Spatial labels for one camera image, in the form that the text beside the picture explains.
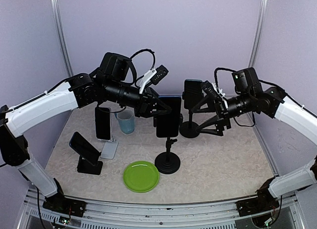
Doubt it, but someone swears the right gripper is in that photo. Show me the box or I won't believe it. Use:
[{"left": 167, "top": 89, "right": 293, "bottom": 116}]
[{"left": 192, "top": 91, "right": 255, "bottom": 136}]

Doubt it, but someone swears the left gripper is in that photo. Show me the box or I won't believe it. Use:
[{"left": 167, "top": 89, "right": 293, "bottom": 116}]
[{"left": 104, "top": 78, "right": 172, "bottom": 117}]

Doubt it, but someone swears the short black clamp stand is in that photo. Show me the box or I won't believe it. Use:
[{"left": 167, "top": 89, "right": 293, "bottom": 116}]
[{"left": 178, "top": 90, "right": 205, "bottom": 138}]

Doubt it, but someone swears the black phone white case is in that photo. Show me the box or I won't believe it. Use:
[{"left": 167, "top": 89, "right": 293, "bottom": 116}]
[{"left": 95, "top": 107, "right": 111, "bottom": 140}]

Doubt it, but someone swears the tall black clamp stand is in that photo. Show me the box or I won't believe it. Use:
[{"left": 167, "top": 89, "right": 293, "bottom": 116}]
[{"left": 154, "top": 114, "right": 183, "bottom": 175}]

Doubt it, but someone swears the black phone blue case bottom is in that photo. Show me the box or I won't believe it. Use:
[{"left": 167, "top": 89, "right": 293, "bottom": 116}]
[{"left": 69, "top": 132, "right": 101, "bottom": 166}]

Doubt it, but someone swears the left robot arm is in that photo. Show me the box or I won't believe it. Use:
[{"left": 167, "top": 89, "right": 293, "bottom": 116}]
[{"left": 0, "top": 52, "right": 171, "bottom": 212}]

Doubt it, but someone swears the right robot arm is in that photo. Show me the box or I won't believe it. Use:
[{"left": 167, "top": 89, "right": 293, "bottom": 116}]
[{"left": 191, "top": 67, "right": 317, "bottom": 211}]

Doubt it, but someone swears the white folding phone stand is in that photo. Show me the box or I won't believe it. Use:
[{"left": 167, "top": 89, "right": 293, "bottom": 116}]
[{"left": 100, "top": 139, "right": 118, "bottom": 160}]

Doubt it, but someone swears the black folding phone stand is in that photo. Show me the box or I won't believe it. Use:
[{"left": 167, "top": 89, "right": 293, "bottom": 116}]
[{"left": 77, "top": 156, "right": 103, "bottom": 175}]

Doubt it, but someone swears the light blue mug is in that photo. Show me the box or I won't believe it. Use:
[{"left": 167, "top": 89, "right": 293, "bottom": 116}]
[{"left": 114, "top": 109, "right": 135, "bottom": 135}]

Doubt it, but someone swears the green plate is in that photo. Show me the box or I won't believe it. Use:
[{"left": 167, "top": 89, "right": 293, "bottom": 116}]
[{"left": 123, "top": 161, "right": 160, "bottom": 193}]

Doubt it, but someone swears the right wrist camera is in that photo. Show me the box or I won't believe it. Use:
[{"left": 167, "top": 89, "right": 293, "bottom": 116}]
[{"left": 201, "top": 81, "right": 228, "bottom": 109}]

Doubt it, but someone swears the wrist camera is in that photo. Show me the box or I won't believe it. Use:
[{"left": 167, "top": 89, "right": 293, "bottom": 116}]
[
  {"left": 139, "top": 65, "right": 168, "bottom": 94},
  {"left": 201, "top": 81, "right": 228, "bottom": 109}
]

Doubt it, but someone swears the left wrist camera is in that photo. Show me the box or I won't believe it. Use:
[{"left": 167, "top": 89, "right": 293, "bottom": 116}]
[{"left": 139, "top": 65, "right": 168, "bottom": 94}]

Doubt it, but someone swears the right aluminium frame post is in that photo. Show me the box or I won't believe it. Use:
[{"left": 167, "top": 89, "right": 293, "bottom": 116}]
[{"left": 248, "top": 0, "right": 268, "bottom": 67}]

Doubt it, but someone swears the aluminium frame post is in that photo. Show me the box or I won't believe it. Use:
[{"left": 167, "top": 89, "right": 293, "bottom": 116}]
[
  {"left": 50, "top": 0, "right": 74, "bottom": 77},
  {"left": 248, "top": 0, "right": 268, "bottom": 67}
]

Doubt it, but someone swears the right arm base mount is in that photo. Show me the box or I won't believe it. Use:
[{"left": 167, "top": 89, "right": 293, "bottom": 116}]
[{"left": 236, "top": 197, "right": 280, "bottom": 217}]

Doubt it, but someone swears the front aluminium rail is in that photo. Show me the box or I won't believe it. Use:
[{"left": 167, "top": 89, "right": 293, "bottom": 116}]
[{"left": 13, "top": 189, "right": 309, "bottom": 229}]

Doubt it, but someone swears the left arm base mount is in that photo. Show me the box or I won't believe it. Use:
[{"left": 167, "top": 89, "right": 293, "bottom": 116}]
[{"left": 43, "top": 196, "right": 87, "bottom": 218}]

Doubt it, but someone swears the left aluminium frame post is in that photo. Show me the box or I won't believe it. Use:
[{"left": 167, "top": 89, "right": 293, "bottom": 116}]
[{"left": 50, "top": 0, "right": 74, "bottom": 77}]

